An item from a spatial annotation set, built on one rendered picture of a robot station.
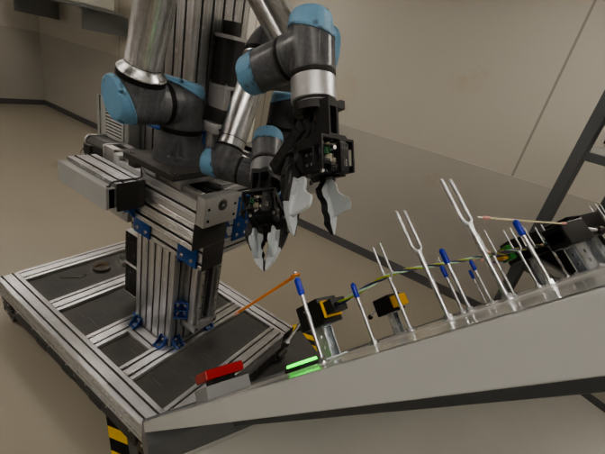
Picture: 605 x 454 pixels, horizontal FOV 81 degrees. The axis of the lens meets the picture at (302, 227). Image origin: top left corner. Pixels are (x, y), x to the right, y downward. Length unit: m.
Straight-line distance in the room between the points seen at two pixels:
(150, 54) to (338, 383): 0.87
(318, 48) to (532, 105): 2.47
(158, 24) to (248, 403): 0.82
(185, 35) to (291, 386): 1.21
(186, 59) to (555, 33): 2.37
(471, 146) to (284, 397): 2.86
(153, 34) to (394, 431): 1.04
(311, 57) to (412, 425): 0.81
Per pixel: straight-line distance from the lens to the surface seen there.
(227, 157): 0.94
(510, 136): 2.98
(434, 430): 1.00
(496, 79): 3.00
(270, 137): 0.84
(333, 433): 0.89
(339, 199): 0.59
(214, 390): 0.48
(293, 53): 0.62
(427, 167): 3.06
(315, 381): 0.19
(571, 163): 1.40
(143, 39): 0.95
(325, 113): 0.56
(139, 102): 0.98
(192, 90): 1.06
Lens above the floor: 1.49
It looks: 24 degrees down
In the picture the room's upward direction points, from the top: 13 degrees clockwise
